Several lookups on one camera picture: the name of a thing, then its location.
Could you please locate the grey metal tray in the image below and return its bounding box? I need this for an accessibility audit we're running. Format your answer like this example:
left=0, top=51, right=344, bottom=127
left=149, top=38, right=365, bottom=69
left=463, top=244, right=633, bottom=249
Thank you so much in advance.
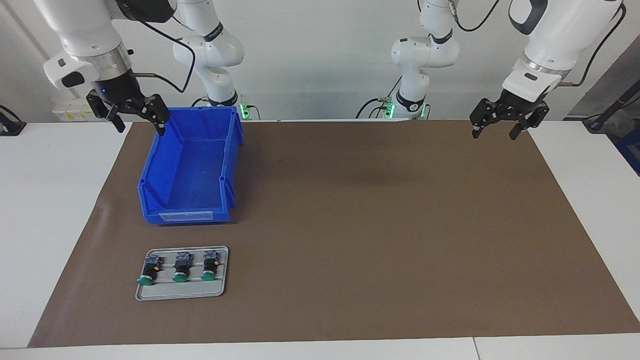
left=135, top=245, right=230, bottom=302

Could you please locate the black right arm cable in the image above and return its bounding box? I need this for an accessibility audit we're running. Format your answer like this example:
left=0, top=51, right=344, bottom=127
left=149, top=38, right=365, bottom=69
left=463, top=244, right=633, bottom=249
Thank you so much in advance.
left=117, top=0, right=197, bottom=95

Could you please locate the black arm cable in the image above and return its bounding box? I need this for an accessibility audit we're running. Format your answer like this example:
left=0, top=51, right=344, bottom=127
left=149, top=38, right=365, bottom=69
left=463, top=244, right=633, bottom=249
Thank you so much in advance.
left=449, top=0, right=628, bottom=88
left=117, top=0, right=197, bottom=95

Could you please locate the blue plastic storage bin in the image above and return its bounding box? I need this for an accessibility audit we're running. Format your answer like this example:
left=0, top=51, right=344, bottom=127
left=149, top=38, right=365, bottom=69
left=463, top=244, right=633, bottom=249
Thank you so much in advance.
left=137, top=106, right=244, bottom=226

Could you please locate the green push button switch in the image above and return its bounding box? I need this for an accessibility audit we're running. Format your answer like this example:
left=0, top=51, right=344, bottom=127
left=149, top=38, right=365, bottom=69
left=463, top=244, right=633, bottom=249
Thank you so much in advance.
left=172, top=252, right=194, bottom=283
left=137, top=254, right=165, bottom=287
left=200, top=250, right=221, bottom=281

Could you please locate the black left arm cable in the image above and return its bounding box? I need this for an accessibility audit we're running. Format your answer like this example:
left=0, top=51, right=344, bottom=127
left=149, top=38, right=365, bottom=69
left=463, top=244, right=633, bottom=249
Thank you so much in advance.
left=449, top=0, right=628, bottom=88

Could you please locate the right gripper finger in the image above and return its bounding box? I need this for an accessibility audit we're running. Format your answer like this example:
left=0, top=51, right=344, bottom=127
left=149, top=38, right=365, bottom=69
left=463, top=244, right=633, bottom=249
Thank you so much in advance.
left=131, top=93, right=171, bottom=137
left=86, top=91, right=127, bottom=134

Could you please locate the brown table mat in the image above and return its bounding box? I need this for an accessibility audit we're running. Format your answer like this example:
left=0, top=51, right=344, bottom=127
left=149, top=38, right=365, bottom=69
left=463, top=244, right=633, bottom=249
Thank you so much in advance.
left=27, top=119, right=640, bottom=348

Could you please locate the white socket box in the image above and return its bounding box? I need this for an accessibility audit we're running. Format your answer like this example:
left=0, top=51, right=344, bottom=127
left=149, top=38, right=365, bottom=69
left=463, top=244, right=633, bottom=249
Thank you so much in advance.
left=52, top=97, right=103, bottom=123

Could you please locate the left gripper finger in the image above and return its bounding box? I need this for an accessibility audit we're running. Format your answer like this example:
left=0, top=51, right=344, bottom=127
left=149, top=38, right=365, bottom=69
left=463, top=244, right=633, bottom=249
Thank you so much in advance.
left=469, top=98, right=503, bottom=140
left=509, top=101, right=550, bottom=141

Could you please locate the blue crate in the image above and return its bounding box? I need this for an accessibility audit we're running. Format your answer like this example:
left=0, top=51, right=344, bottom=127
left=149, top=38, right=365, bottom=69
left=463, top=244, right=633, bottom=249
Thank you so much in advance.
left=616, top=125, right=640, bottom=177

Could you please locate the black clamp mount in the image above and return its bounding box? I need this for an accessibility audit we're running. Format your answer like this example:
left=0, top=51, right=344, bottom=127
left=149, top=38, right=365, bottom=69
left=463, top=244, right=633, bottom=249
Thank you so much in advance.
left=0, top=104, right=27, bottom=137

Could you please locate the black stand pole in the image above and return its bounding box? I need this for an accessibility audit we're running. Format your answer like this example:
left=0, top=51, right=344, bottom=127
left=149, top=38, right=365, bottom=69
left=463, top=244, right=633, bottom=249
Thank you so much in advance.
left=582, top=80, right=640, bottom=133

